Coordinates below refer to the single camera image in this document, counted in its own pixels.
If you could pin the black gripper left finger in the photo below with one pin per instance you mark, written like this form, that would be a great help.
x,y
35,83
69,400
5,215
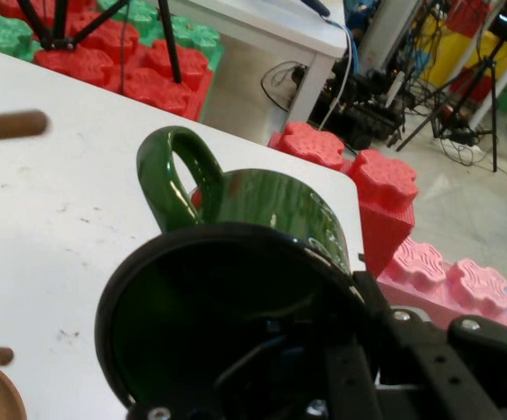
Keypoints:
x,y
349,376

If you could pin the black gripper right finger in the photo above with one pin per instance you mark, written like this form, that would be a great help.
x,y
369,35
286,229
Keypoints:
x,y
454,376

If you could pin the green mug with white print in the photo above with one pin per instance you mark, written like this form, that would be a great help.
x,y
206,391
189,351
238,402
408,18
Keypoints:
x,y
257,197

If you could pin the pink foam building block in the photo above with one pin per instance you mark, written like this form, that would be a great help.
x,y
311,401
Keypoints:
x,y
419,280

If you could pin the black table edge clip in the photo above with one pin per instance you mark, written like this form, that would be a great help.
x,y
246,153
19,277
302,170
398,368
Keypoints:
x,y
361,257

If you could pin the red foam building block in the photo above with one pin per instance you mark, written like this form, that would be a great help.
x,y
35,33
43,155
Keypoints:
x,y
8,5
174,59
161,89
380,210

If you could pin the black equipment on floor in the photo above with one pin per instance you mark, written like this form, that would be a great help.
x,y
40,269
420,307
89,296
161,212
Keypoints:
x,y
367,118

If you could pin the black light stand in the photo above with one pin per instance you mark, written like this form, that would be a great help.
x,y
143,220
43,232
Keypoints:
x,y
494,109

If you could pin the yellow foam building block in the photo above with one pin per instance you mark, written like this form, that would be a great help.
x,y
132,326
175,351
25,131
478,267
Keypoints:
x,y
445,57

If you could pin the white side table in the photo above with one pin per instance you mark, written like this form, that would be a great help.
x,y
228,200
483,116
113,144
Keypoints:
x,y
279,26

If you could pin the black tripod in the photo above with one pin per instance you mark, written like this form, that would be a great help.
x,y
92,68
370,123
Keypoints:
x,y
170,44

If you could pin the brown wooden mug tree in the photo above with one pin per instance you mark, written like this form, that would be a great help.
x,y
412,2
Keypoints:
x,y
8,127

